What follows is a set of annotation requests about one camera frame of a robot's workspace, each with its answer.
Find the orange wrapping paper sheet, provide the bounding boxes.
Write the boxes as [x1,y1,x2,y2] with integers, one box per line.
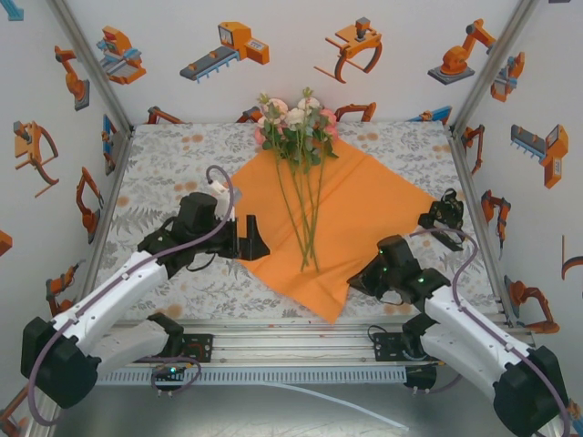
[230,136,437,325]

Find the black ribbon with gold print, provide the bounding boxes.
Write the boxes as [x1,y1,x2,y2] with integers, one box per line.
[417,188,466,252]

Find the artificial pink white flower bunch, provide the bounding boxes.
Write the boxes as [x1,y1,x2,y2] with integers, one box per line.
[253,86,341,274]

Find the floral print tablecloth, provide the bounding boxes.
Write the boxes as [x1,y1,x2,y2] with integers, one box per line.
[85,120,506,320]

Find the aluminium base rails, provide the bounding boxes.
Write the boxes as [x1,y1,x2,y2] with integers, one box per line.
[43,318,541,368]

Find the circuit board with green light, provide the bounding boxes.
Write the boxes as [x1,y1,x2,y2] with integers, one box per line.
[151,362,189,380]

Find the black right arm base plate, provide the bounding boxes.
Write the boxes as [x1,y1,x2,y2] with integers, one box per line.
[373,330,456,364]

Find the aluminium side rail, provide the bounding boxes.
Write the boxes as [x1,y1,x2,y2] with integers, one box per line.
[67,129,134,331]
[448,127,518,329]

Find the black cable bracket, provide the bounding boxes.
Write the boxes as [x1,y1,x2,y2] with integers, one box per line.
[403,365,438,393]

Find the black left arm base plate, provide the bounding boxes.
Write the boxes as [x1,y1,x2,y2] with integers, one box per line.
[130,333,215,364]

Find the white slotted cable duct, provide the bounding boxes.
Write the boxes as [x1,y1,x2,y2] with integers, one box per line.
[61,367,407,384]

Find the aluminium frame post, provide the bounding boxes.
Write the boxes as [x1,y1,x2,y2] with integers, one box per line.
[450,0,543,133]
[47,0,134,134]

